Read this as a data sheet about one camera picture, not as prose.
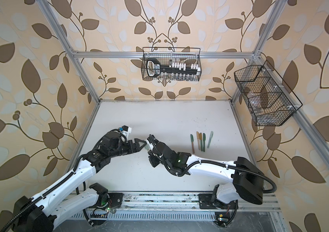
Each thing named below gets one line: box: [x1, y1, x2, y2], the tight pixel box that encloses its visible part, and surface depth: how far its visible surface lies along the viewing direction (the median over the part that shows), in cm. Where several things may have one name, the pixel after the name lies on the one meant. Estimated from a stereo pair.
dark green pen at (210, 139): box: [207, 130, 214, 149], surface depth 100 cm
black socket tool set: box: [146, 58, 201, 77], surface depth 84 cm
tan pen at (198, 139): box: [196, 131, 201, 151], surface depth 101 cm
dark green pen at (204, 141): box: [202, 132, 206, 152], surface depth 98 cm
